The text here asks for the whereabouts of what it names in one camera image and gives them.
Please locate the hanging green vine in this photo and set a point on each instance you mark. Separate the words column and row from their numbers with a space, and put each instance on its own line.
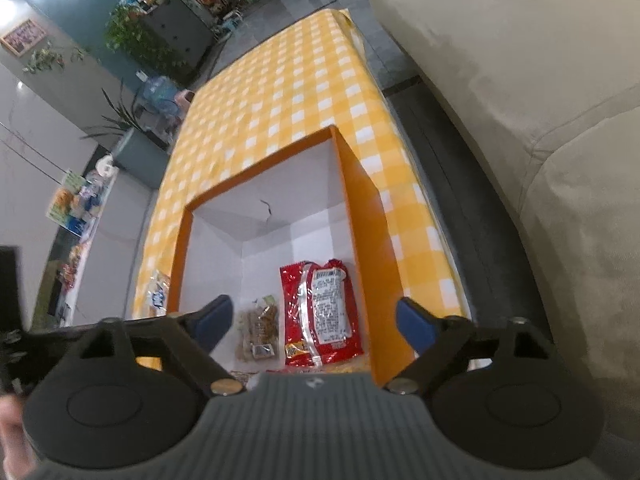
column 50, row 60

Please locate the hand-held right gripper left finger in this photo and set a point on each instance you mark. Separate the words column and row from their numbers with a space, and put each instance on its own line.
column 212, row 322

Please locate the orange cardboard box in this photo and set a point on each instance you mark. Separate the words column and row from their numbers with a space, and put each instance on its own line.
column 370, row 240

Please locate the framed wall picture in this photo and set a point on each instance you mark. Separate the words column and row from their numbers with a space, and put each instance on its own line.
column 22, row 37

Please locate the spiky potted plant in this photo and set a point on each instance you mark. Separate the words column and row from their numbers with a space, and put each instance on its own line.
column 117, row 115

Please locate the white bread packet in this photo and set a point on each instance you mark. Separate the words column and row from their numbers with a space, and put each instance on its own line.
column 159, row 295

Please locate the printed bear poster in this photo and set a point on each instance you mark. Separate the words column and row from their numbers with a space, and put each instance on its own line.
column 70, row 205

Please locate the row of colourful packets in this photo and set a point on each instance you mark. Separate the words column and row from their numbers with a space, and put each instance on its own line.
column 72, row 265

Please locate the small clear snack packet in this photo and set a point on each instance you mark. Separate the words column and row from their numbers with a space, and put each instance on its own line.
column 256, row 330

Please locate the beige sofa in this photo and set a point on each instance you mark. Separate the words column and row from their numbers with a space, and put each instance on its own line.
column 525, row 85

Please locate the person's left hand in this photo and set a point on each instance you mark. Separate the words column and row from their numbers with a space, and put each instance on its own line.
column 10, row 427

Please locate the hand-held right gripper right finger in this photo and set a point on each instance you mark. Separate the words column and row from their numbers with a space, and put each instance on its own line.
column 415, row 325

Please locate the yellow checked tablecloth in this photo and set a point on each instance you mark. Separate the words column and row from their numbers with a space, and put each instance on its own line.
column 280, row 85

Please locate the red snack packet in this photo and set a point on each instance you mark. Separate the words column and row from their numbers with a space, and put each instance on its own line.
column 295, row 320

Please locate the bushy green plant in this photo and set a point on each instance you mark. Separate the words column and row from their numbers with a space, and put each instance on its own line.
column 140, row 40

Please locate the white round object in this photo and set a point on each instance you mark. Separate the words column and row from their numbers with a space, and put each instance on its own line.
column 106, row 165

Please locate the blue water bottle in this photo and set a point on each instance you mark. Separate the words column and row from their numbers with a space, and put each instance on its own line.
column 156, row 95

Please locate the dark grey cabinet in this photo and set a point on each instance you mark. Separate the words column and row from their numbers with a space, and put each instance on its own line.
column 185, row 35

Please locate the white low cabinet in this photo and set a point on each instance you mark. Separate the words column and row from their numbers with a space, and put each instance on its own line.
column 115, row 260

